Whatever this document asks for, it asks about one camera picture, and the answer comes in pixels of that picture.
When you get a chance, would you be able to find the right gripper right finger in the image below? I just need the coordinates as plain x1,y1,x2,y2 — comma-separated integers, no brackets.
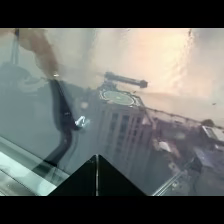
96,153,148,197

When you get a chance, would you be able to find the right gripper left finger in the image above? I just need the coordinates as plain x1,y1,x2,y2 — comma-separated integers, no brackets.
48,153,98,197

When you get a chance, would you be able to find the silver frame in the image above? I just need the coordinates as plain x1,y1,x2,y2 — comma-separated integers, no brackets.
0,135,70,197

